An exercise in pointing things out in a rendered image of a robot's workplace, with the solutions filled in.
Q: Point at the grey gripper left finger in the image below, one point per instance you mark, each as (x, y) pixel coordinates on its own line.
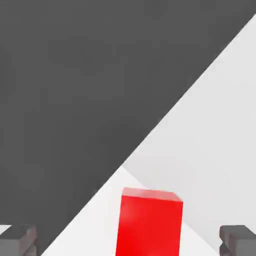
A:
(18, 243)

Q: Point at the small red cube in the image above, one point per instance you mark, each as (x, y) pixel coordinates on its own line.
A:
(150, 226)

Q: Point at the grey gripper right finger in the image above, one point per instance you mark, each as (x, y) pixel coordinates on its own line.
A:
(238, 242)

